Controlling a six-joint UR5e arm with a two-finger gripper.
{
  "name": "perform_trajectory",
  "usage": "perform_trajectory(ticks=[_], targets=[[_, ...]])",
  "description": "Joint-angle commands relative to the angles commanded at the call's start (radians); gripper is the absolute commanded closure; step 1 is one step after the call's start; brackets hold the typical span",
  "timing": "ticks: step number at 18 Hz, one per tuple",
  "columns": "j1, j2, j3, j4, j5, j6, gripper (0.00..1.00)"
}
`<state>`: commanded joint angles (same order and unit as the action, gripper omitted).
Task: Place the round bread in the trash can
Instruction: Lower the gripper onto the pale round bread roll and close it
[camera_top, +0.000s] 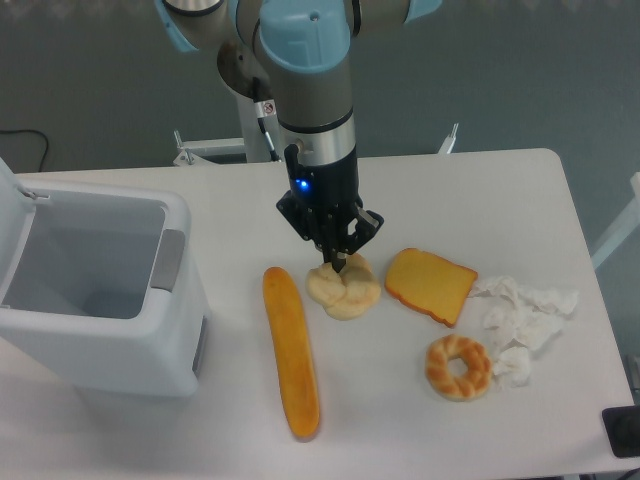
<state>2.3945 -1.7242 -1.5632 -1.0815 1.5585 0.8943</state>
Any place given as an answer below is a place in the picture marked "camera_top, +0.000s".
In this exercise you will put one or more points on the black device at table edge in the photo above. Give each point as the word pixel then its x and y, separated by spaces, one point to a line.
pixel 622 429

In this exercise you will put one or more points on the white frame at right edge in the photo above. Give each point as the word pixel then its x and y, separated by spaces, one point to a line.
pixel 625 223

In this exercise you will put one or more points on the orange toast slice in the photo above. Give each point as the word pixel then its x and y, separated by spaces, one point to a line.
pixel 430 284

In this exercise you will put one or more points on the braided ring bread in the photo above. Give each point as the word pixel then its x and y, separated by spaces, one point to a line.
pixel 458 368

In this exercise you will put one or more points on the crumpled white tissue paper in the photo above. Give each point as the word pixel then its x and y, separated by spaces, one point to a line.
pixel 521 322

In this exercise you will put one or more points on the pale round knotted bread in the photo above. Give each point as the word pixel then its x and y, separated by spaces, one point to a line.
pixel 345 295

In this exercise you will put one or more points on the long golden baguette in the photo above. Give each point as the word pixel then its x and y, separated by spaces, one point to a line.
pixel 292 350

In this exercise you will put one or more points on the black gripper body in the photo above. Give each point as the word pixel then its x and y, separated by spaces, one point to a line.
pixel 323 204

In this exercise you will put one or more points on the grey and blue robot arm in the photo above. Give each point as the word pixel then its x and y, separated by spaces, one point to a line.
pixel 298 54

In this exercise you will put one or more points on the white trash can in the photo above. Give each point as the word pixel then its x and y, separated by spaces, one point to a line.
pixel 99 285

